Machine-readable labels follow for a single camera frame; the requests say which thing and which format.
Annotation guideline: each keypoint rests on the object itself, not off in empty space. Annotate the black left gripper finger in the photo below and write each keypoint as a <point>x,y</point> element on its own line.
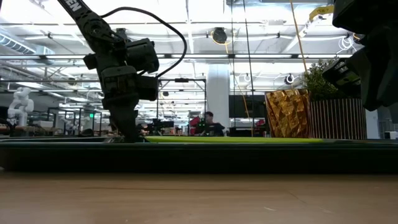
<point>127,124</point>

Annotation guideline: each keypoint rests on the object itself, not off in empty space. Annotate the dark green plastic tray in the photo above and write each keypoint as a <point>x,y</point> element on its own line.
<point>199,158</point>

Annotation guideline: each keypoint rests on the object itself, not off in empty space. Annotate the amber faceted glass cup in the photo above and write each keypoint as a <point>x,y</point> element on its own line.
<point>286,113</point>

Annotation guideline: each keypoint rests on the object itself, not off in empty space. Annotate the lime green round plate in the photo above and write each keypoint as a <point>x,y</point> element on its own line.
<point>233,139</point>

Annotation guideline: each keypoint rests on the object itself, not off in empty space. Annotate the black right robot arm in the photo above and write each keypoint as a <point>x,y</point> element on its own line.
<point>367,12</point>

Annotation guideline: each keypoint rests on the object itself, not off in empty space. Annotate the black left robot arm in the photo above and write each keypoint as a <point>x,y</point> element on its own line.
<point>93,28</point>

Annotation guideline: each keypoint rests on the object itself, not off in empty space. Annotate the small plant in striped pot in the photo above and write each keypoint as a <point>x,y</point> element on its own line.
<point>335,121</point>

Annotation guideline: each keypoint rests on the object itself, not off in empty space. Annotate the yellow label tag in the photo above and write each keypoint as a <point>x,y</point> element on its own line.
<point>321,10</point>

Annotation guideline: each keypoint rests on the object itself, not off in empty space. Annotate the person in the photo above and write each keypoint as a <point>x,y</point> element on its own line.
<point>214,127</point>

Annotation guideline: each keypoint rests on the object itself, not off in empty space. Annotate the white humanoid robot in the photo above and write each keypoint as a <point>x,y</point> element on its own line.
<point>21,105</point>

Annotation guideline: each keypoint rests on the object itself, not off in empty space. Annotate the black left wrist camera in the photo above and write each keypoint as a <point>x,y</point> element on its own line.
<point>141,56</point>

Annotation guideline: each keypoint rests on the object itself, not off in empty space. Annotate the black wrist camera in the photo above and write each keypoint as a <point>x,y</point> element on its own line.
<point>141,56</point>
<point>340,76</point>

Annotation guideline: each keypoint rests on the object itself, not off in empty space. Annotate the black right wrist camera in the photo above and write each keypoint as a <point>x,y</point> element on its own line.
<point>340,76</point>

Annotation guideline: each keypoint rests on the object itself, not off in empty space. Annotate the black background workstation frame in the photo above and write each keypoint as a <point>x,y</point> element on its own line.
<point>182,80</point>

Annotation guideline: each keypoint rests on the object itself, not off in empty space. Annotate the black aluminium table frame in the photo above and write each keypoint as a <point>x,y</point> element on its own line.
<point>46,139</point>

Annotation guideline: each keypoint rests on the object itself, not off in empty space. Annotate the black wall monitor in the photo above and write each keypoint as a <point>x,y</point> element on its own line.
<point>245,105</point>

